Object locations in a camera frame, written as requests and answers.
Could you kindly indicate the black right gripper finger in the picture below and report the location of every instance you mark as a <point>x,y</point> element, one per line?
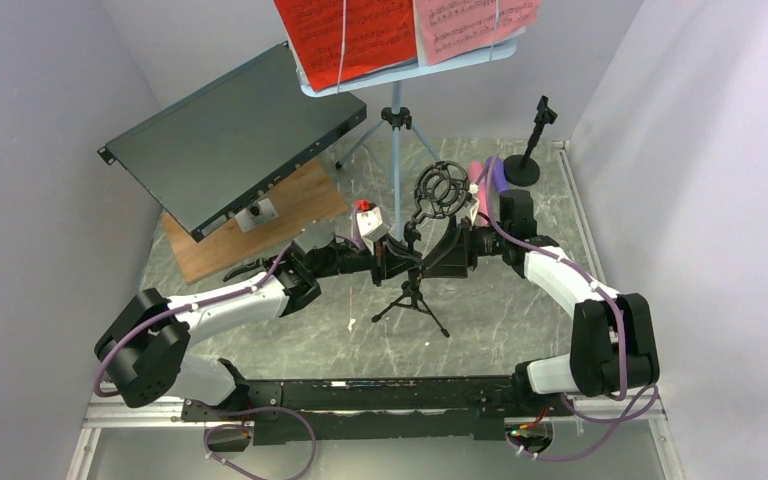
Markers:
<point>453,264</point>
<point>456,235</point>

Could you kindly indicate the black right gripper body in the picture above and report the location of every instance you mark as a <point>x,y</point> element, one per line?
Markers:
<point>484,242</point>

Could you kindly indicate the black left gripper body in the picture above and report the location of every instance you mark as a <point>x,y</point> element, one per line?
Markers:
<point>347,261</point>

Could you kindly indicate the purple microphone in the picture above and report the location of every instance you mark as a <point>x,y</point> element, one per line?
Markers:
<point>496,173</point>

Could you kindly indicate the pink microphone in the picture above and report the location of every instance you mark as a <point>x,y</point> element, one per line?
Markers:
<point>475,170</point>

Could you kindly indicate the black round-base mic stand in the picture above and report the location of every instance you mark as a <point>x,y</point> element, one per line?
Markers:
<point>521,169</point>

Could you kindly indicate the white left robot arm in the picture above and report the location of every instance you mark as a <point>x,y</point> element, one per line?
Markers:
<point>144,354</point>

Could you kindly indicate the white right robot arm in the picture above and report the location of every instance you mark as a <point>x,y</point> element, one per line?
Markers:
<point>612,348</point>

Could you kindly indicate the black pliers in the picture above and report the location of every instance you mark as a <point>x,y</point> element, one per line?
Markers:
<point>248,270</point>

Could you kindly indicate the brown wooden board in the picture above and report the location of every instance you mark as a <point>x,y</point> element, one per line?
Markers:
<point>306,196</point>

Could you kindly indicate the light blue music stand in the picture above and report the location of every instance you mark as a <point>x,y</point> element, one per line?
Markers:
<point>397,115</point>

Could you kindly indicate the dark grey rack unit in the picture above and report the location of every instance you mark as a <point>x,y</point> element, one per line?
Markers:
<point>229,143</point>

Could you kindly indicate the pink sheet music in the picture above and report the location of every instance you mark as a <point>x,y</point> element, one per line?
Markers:
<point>449,28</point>

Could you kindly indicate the red sheet music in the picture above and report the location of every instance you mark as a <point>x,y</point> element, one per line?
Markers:
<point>338,41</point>

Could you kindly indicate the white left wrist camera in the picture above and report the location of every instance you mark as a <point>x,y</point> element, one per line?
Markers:
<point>368,224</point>

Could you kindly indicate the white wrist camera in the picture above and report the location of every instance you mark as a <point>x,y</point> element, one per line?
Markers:
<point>474,205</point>
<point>368,224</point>

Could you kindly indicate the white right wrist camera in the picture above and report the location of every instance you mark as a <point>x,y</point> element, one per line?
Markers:
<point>474,205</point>

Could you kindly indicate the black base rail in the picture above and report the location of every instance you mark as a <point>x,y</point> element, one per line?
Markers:
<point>481,408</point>

